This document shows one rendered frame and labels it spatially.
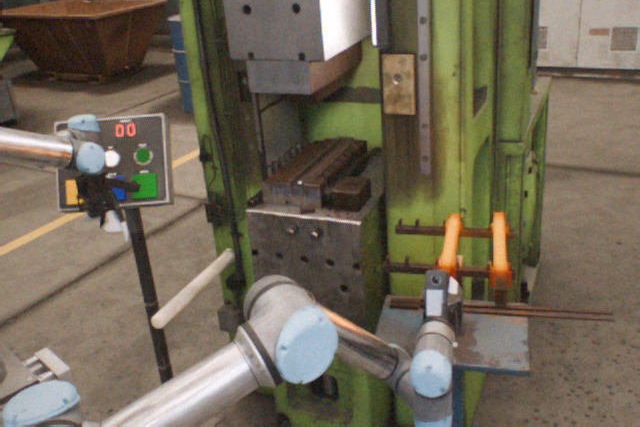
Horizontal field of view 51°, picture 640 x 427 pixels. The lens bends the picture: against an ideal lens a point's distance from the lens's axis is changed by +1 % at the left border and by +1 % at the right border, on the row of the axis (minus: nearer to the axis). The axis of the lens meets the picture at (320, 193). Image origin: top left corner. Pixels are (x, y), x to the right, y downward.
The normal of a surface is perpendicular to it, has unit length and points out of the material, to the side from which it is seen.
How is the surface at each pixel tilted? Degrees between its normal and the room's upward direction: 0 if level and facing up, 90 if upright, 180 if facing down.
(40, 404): 8
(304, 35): 90
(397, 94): 90
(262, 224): 90
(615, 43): 90
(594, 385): 0
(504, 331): 0
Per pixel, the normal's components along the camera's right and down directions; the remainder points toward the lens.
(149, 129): -0.01, -0.12
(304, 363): 0.55, 0.26
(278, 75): -0.40, 0.39
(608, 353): -0.08, -0.92
